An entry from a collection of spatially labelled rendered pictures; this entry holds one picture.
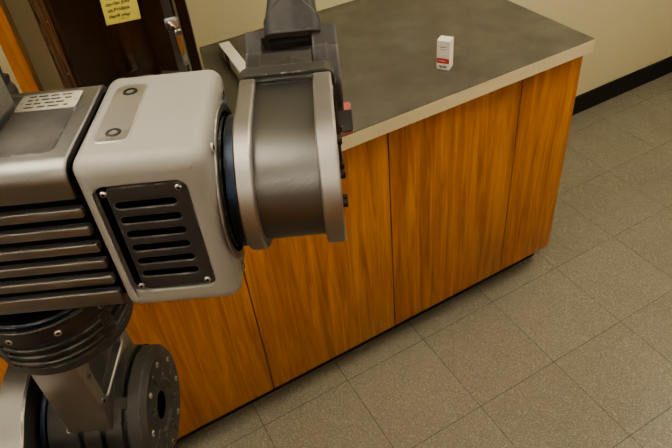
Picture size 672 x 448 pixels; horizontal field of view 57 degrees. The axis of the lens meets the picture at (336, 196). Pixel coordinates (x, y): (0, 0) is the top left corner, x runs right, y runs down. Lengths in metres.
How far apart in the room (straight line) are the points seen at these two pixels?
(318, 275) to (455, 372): 0.64
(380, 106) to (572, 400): 1.12
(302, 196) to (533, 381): 1.75
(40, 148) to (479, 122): 1.44
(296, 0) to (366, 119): 0.85
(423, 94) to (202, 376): 0.98
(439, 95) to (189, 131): 1.21
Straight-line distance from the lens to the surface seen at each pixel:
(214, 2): 2.03
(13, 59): 1.40
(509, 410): 2.09
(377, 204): 1.71
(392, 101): 1.60
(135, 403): 0.73
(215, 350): 1.78
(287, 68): 0.56
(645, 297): 2.48
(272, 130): 0.49
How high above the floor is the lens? 1.76
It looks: 39 degrees down
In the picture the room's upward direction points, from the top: 6 degrees counter-clockwise
